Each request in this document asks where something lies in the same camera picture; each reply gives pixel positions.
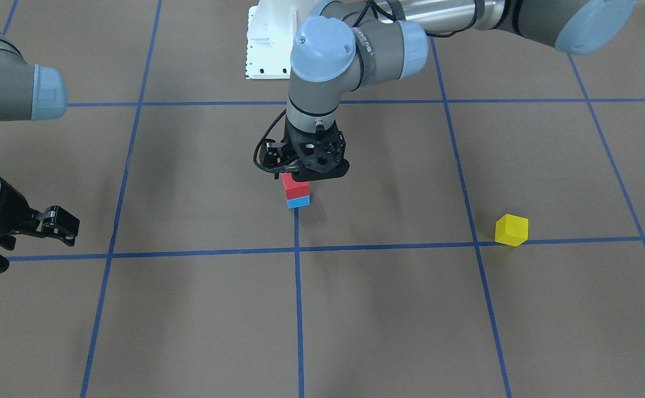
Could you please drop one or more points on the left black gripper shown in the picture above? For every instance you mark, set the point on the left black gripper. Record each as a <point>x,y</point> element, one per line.
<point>273,156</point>

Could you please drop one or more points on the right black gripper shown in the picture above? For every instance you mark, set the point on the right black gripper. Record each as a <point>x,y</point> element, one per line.
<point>8,210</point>

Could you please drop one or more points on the red wooden cube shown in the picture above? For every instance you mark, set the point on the red wooden cube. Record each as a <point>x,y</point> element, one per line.
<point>294,189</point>

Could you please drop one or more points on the blue wooden cube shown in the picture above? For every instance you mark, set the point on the blue wooden cube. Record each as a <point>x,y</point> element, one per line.
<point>298,202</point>

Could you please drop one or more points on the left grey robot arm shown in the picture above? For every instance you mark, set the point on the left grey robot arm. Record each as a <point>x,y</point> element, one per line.
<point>345,47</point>

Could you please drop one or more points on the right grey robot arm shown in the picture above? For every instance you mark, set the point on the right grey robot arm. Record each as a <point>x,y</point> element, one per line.
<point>30,93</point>

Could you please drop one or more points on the yellow wooden cube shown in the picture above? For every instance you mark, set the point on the yellow wooden cube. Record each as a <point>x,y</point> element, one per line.
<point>511,230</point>

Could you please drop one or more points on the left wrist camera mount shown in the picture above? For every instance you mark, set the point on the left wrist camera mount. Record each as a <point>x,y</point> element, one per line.
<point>332,163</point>

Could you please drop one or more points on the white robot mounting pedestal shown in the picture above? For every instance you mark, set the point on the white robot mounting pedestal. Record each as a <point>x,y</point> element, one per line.
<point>270,32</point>

